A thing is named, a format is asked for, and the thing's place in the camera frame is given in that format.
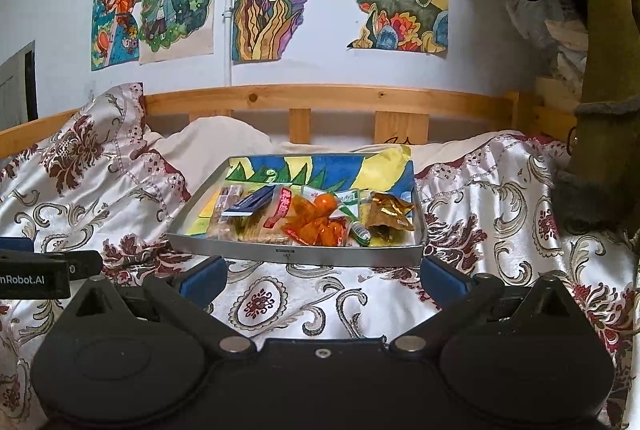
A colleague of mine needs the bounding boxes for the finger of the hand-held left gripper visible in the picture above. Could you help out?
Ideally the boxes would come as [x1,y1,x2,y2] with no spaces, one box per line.
[65,251,104,282]

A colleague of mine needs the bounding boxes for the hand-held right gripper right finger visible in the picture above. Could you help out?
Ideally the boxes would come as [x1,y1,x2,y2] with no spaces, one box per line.
[389,255,581,356]

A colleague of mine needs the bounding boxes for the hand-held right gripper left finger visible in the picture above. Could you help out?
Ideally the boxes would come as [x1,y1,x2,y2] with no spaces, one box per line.
[62,256,251,356]

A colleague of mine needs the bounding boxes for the gold foil snack packet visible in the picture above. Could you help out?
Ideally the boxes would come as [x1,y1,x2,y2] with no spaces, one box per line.
[366,191,417,240]

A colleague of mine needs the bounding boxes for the floral satin quilt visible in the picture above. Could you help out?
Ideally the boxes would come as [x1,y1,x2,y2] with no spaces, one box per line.
[0,82,640,430]

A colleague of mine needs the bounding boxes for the white wall pipe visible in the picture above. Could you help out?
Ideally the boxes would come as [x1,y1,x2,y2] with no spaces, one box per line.
[221,0,239,89]

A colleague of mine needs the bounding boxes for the orange snack packet red label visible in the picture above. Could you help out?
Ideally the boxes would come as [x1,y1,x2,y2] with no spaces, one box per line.
[270,186,351,247]

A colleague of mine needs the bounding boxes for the orange-haired figure drawing poster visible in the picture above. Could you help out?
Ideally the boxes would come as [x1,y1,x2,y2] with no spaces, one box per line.
[90,0,144,72]

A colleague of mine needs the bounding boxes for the white green snack packet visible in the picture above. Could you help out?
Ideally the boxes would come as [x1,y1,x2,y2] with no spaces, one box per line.
[337,189,375,245]

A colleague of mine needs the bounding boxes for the grey metal tray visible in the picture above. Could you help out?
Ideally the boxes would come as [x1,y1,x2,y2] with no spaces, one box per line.
[165,154,427,267]

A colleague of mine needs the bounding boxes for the cream pillow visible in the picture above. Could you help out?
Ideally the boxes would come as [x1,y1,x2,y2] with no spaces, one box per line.
[145,117,506,173]

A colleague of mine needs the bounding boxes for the hanging floral cloth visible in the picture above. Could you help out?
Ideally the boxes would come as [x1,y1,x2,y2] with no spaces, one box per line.
[470,0,592,82]

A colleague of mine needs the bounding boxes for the beige cracker packet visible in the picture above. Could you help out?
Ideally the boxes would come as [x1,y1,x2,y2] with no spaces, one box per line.
[207,185,293,245]

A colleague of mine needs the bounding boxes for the wooden bed headboard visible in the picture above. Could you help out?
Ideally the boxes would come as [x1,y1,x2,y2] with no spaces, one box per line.
[0,84,523,147]

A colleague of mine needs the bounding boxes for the blue snack packet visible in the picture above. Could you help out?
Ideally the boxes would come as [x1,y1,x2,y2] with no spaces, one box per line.
[221,187,275,217]

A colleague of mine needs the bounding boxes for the olive hanging garment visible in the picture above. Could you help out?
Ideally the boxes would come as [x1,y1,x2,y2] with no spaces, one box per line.
[552,0,640,232]

